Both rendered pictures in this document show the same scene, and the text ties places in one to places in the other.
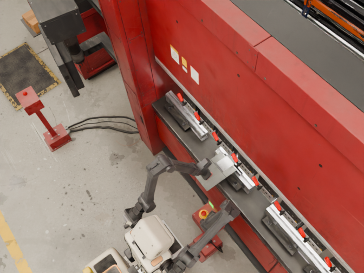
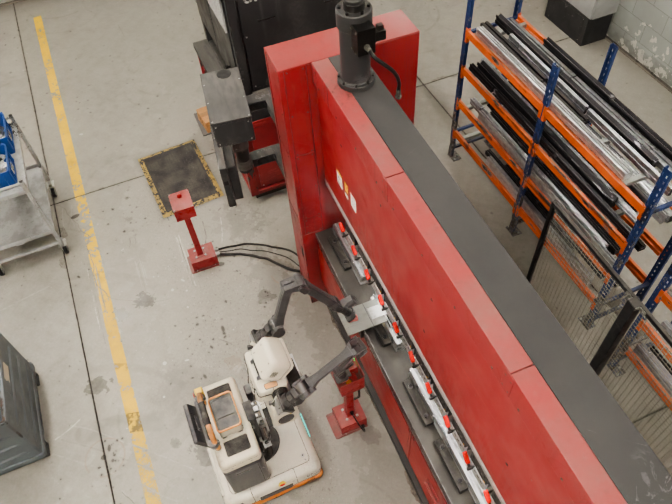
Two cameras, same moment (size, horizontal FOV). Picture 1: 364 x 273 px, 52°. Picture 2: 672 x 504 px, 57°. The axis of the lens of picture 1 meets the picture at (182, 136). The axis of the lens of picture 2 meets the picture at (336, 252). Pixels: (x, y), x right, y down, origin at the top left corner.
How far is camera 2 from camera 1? 140 cm
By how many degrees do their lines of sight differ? 10
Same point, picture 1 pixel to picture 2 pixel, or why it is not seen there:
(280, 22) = (416, 161)
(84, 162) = (227, 293)
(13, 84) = (167, 186)
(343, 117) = (436, 247)
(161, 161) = (296, 279)
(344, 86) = (449, 224)
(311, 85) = (421, 218)
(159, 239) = (277, 359)
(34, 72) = (195, 177)
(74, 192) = (207, 325)
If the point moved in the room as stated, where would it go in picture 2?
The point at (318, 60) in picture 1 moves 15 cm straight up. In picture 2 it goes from (436, 199) to (439, 175)
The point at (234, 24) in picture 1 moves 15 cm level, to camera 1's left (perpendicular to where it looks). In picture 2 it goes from (376, 156) to (344, 154)
